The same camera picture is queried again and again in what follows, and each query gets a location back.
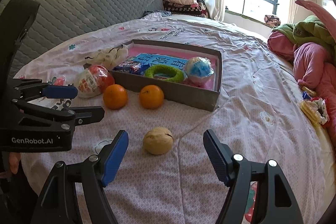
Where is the pile of pink green clothes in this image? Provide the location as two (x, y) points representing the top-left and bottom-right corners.
(267, 31), (336, 140)

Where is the small yellow wafer packet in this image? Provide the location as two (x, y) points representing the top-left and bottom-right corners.
(301, 86), (317, 96)

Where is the beige round bun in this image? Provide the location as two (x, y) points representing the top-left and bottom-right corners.
(143, 127), (174, 155)

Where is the dark checkered folded blanket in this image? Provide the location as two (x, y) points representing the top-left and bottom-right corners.
(163, 2), (208, 18)

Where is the floral cushion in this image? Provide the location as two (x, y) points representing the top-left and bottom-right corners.
(264, 14), (281, 26)

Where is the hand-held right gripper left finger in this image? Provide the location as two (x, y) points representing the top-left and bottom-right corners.
(30, 130), (130, 224)

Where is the grey quilted headboard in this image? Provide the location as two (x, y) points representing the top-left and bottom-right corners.
(0, 0), (163, 77)

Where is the white hair scrunchie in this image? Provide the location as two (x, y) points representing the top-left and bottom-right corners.
(85, 46), (129, 71)

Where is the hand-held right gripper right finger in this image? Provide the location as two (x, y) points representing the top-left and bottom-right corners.
(203, 130), (305, 224)

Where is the red wrapped toy egg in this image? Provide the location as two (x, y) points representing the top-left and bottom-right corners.
(75, 65), (115, 98)

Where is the blue patterned cloth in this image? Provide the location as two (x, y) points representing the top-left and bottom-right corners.
(143, 10), (171, 18)

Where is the pale yellow sheet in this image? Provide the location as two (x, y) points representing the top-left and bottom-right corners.
(314, 122), (336, 161)

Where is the pink picture book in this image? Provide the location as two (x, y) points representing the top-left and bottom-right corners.
(123, 47), (218, 90)

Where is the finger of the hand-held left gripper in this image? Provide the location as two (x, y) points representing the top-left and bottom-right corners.
(12, 100), (105, 130)
(12, 79), (79, 103)

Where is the dusty pink cloth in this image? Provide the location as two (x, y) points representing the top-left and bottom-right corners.
(294, 0), (336, 43)

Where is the pink folded blanket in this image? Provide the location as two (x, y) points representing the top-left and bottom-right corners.
(162, 0), (197, 5)

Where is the green fleece garment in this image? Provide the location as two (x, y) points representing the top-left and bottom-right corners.
(272, 15), (336, 54)

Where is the green knitted ring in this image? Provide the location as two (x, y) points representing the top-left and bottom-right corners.
(144, 64), (187, 83)

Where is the orange mandarin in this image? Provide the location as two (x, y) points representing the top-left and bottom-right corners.
(139, 85), (165, 109)
(103, 84), (128, 110)

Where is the grey cardboard box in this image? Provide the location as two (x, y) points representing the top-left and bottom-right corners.
(109, 39), (223, 112)

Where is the blue toy egg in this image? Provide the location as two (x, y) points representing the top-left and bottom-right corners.
(184, 56), (214, 83)

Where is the person's left hand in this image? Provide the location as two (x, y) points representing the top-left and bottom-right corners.
(0, 153), (21, 179)

